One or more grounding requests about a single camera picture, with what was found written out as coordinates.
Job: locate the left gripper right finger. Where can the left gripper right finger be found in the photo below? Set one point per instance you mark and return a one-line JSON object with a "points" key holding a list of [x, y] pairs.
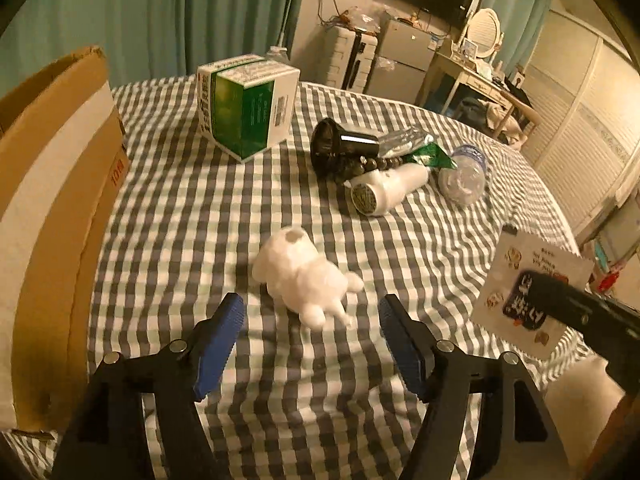
{"points": [[516, 437]]}

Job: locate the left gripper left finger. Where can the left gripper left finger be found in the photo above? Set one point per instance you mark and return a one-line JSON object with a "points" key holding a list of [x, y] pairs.
{"points": [[106, 438]]}

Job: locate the white sticker card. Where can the white sticker card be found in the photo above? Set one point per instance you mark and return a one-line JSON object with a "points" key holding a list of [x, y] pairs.
{"points": [[504, 308]]}

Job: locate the white plush toy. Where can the white plush toy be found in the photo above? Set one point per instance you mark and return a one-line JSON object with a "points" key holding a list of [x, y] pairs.
{"points": [[297, 275]]}

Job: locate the clear blue-label water bottle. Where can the clear blue-label water bottle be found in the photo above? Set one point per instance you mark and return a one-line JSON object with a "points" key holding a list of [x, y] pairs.
{"points": [[465, 183]]}

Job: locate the white louvered wardrobe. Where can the white louvered wardrobe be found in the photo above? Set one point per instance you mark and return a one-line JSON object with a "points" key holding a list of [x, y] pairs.
{"points": [[586, 90]]}

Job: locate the white plastic bottle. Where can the white plastic bottle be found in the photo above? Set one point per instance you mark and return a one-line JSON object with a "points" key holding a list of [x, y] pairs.
{"points": [[380, 191]]}

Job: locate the checkered tablecloth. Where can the checkered tablecloth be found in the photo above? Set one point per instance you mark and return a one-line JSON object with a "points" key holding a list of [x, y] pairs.
{"points": [[296, 403]]}

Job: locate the brown cardboard box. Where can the brown cardboard box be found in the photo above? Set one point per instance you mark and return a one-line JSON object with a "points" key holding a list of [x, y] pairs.
{"points": [[63, 162]]}

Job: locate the white dressing table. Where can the white dressing table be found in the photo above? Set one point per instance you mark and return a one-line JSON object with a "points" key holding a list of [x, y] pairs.
{"points": [[442, 65]]}

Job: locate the round vanity mirror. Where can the round vanity mirror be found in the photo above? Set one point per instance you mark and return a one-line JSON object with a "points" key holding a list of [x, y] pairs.
{"points": [[484, 30]]}

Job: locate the black cup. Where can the black cup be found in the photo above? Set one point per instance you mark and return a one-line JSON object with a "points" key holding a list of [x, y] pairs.
{"points": [[331, 143]]}

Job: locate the grey mini fridge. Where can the grey mini fridge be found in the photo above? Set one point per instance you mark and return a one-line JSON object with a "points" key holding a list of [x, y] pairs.
{"points": [[402, 59]]}

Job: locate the teal right curtain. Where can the teal right curtain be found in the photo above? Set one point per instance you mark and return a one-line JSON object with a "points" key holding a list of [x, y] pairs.
{"points": [[521, 22]]}

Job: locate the teal curtain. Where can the teal curtain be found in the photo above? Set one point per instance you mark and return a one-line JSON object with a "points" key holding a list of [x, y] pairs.
{"points": [[521, 22], [142, 39]]}

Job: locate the green white carton box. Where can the green white carton box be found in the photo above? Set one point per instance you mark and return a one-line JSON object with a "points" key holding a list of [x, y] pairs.
{"points": [[245, 104]]}

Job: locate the white suitcase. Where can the white suitcase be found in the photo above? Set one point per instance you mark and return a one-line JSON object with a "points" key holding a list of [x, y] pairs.
{"points": [[346, 59]]}

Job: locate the clear bottle behind table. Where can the clear bottle behind table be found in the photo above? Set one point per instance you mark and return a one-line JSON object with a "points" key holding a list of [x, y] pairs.
{"points": [[278, 54]]}

